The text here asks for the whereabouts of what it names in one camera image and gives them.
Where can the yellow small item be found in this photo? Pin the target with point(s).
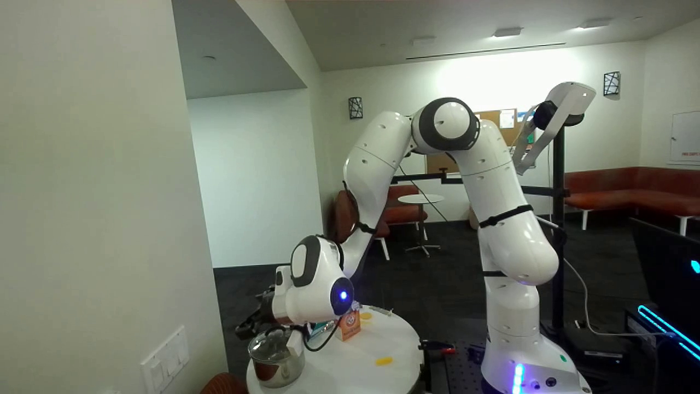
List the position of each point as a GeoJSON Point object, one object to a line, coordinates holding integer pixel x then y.
{"type": "Point", "coordinates": [384, 362]}

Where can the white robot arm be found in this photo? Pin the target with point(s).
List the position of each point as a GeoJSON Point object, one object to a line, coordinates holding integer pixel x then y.
{"type": "Point", "coordinates": [315, 284]}

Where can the cork bulletin board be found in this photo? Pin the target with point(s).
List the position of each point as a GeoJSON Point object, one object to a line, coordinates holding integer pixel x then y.
{"type": "Point", "coordinates": [508, 122]}

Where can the black computer monitor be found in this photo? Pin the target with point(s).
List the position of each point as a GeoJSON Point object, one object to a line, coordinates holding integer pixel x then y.
{"type": "Point", "coordinates": [672, 276]}

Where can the patterned wall sconce lamp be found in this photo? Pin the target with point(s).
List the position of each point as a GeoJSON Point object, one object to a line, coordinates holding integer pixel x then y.
{"type": "Point", "coordinates": [356, 108]}

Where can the steel cooking pot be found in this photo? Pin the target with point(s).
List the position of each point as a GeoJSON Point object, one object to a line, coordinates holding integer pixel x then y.
{"type": "Point", "coordinates": [277, 357]}

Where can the small round white side table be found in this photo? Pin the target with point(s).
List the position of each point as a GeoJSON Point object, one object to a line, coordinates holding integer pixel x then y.
{"type": "Point", "coordinates": [420, 199]}

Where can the orange box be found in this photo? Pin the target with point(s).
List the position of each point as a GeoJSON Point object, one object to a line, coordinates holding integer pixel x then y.
{"type": "Point", "coordinates": [348, 327]}

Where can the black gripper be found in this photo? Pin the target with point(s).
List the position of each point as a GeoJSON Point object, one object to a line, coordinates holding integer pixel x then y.
{"type": "Point", "coordinates": [259, 318]}

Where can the orange red sofa bench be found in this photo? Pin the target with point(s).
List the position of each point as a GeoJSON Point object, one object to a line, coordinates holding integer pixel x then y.
{"type": "Point", "coordinates": [671, 190]}

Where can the teal blue tool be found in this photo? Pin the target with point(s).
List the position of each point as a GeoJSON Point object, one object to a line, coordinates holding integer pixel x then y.
{"type": "Point", "coordinates": [318, 336]}

